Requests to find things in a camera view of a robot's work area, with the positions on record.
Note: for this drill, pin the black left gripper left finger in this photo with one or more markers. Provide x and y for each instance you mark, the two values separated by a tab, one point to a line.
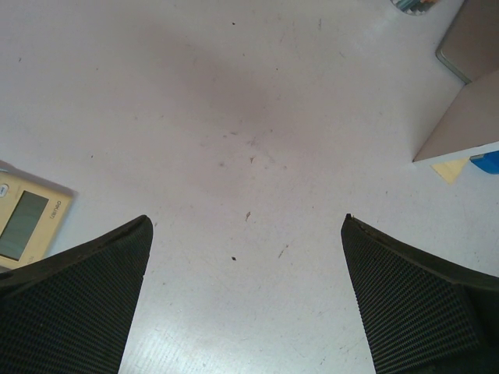
72	312

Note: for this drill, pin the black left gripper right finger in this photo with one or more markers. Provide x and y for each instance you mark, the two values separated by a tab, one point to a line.
420	313

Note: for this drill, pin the beige digital timer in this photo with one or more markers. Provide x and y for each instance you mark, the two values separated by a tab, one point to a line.
32	212

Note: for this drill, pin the yellow sticky note pad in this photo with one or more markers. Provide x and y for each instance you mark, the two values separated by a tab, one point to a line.
450	170

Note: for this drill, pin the blue small cube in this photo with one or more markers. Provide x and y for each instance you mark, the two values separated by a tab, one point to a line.
487	162

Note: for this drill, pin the white small shelf stand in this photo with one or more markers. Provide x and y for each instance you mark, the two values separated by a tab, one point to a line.
469	49

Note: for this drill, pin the clear pen cup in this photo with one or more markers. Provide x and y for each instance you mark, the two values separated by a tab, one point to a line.
414	7

